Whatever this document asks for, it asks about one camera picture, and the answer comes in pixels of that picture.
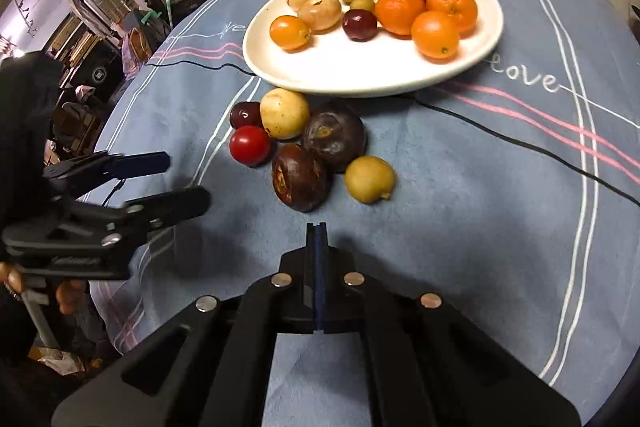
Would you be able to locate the large deep orange mandarin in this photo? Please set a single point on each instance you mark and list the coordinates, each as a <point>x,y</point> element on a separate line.
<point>400,13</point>

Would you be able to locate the person's left hand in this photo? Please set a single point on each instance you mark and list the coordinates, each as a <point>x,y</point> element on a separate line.
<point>67,298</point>

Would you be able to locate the red cherry tomato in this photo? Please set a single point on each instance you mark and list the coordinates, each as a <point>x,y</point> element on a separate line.
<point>250,145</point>

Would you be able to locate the dark brown round fruit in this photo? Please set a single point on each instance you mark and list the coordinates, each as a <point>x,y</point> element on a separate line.
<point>300,177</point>
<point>334,135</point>

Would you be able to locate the blue plaid tablecloth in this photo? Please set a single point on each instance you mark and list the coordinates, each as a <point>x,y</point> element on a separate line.
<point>450,217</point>

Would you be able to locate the dark red plum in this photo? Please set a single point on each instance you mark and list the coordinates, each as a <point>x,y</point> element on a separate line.
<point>360,25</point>
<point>245,114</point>

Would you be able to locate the white round plate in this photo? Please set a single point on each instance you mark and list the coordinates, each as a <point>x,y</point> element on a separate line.
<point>360,67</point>

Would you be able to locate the pale yellow speckled fruit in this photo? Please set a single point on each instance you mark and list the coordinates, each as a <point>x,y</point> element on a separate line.
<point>284,113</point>

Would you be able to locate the orange yellow round fruit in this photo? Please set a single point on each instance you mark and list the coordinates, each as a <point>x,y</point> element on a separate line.
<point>290,33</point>

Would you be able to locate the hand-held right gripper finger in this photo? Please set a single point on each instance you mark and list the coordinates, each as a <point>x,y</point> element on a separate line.
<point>322,267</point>
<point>312,267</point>

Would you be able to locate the large tan round fruit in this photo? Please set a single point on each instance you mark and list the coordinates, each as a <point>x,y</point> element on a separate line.
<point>320,12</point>

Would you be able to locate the small yellow green fruit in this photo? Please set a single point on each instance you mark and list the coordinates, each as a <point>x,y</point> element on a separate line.
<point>362,5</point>

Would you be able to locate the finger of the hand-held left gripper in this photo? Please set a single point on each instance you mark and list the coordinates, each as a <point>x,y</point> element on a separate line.
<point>137,163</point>
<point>175,204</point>

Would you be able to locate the yellow green round fruit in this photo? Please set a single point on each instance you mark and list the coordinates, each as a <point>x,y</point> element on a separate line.
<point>370,179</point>

